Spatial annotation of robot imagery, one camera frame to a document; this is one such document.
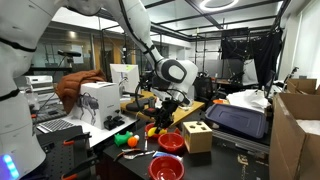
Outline yellow toy banana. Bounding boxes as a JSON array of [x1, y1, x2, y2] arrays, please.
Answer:
[[147, 127, 167, 137]]

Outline black curtain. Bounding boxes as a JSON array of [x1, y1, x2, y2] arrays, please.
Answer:
[[221, 28, 283, 86]]

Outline green toy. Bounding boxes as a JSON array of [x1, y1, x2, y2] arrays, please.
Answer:
[[114, 131, 133, 146]]

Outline brown puffer jacket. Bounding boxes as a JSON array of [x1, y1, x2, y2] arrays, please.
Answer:
[[55, 69, 107, 113]]

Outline wooden desk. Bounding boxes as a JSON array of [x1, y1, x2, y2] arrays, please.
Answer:
[[120, 99, 205, 126]]

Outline red handled tool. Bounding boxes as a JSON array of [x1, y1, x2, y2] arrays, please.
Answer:
[[144, 132, 148, 151]]

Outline blue plastic bin lid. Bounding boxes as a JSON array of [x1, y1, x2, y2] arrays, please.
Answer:
[[205, 104, 267, 139]]

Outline large cardboard box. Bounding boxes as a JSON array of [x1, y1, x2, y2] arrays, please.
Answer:
[[269, 93, 320, 180]]

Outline far red bowl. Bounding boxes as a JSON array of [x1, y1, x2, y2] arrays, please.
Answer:
[[145, 123, 167, 138]]

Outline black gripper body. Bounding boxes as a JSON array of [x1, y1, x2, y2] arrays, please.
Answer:
[[155, 100, 178, 129]]

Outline red bowl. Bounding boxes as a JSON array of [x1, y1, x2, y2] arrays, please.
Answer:
[[158, 133, 184, 153], [148, 156, 185, 180], [145, 123, 167, 138]]

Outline keyboard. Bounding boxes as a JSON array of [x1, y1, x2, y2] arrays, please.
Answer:
[[37, 119, 74, 133]]

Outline blue toothpaste tube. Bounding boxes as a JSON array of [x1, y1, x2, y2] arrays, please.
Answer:
[[152, 151, 183, 162]]

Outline orange toy carrot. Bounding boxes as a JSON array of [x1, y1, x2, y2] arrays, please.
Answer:
[[127, 135, 140, 148]]

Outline white monitor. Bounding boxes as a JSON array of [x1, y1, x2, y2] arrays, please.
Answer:
[[110, 64, 140, 93]]

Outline middle red bowl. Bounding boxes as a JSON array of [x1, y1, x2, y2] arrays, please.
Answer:
[[158, 133, 184, 153]]

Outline black game controller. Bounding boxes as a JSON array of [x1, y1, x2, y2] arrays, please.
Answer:
[[104, 116, 124, 130]]

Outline white robot dog box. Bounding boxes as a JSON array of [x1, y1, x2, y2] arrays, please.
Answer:
[[71, 82, 120, 129]]

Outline white plastic bag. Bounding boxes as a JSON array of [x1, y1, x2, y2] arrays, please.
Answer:
[[227, 89, 270, 113]]

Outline metal spoon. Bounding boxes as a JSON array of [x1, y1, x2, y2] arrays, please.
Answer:
[[123, 150, 155, 160]]

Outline wooden shape sorter box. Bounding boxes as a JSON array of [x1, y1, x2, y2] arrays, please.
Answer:
[[182, 121, 212, 154]]

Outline black orange clamp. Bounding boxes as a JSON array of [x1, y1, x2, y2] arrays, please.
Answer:
[[63, 132, 92, 146]]

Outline near red bowl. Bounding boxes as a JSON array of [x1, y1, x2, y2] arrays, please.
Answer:
[[148, 156, 185, 180]]

